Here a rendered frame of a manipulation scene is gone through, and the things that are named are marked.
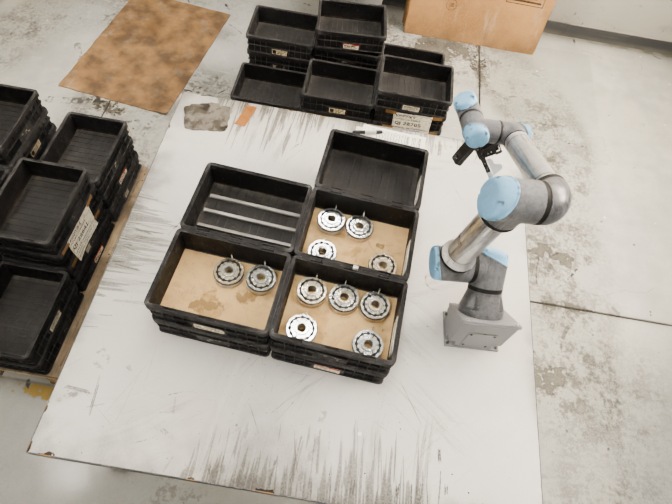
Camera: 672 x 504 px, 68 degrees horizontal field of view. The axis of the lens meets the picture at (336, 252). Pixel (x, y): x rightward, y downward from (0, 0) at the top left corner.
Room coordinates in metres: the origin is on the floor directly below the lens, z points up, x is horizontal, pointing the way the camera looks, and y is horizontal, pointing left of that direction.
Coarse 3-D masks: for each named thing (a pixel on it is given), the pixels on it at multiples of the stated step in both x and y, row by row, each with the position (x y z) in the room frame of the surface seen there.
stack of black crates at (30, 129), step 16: (0, 96) 1.64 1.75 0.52; (16, 96) 1.64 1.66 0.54; (32, 96) 1.61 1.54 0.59; (0, 112) 1.57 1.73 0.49; (16, 112) 1.59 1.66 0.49; (32, 112) 1.56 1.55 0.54; (0, 128) 1.47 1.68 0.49; (16, 128) 1.42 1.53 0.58; (32, 128) 1.51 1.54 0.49; (48, 128) 1.60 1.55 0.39; (0, 144) 1.30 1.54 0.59; (16, 144) 1.38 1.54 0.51; (32, 144) 1.46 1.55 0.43; (0, 160) 1.27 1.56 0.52; (16, 160) 1.32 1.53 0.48
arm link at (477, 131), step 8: (464, 112) 1.26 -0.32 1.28; (472, 112) 1.25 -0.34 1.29; (480, 112) 1.27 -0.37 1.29; (464, 120) 1.23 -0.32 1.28; (472, 120) 1.21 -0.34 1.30; (480, 120) 1.22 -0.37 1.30; (488, 120) 1.23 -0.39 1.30; (496, 120) 1.24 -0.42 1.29; (464, 128) 1.20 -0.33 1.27; (472, 128) 1.18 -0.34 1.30; (480, 128) 1.18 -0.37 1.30; (488, 128) 1.20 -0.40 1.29; (496, 128) 1.21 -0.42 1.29; (464, 136) 1.18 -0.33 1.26; (472, 136) 1.16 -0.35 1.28; (480, 136) 1.16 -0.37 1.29; (488, 136) 1.17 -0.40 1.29; (496, 136) 1.19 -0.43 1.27; (472, 144) 1.16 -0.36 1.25; (480, 144) 1.16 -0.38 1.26
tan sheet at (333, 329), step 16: (288, 304) 0.70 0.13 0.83; (320, 320) 0.66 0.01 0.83; (336, 320) 0.67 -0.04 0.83; (352, 320) 0.68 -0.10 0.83; (384, 320) 0.70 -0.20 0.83; (320, 336) 0.60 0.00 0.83; (336, 336) 0.61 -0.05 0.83; (352, 336) 0.62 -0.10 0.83; (384, 336) 0.64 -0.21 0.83; (384, 352) 0.59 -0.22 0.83
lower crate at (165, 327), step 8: (160, 328) 0.57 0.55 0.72; (168, 328) 0.56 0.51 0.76; (176, 328) 0.56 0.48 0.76; (184, 328) 0.55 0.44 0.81; (184, 336) 0.56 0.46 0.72; (192, 336) 0.56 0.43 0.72; (200, 336) 0.55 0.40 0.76; (208, 336) 0.56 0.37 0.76; (216, 336) 0.55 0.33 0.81; (224, 336) 0.55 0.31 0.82; (216, 344) 0.55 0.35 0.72; (224, 344) 0.55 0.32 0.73; (232, 344) 0.56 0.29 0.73; (240, 344) 0.55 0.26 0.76; (248, 344) 0.54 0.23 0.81; (256, 344) 0.54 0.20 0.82; (248, 352) 0.54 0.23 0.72; (256, 352) 0.55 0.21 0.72; (264, 352) 0.55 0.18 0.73
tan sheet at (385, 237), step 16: (384, 224) 1.09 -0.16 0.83; (336, 240) 0.98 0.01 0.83; (368, 240) 1.01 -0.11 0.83; (384, 240) 1.02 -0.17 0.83; (400, 240) 1.03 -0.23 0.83; (336, 256) 0.91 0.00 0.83; (352, 256) 0.93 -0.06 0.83; (368, 256) 0.94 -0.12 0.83; (400, 256) 0.96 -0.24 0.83; (400, 272) 0.90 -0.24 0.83
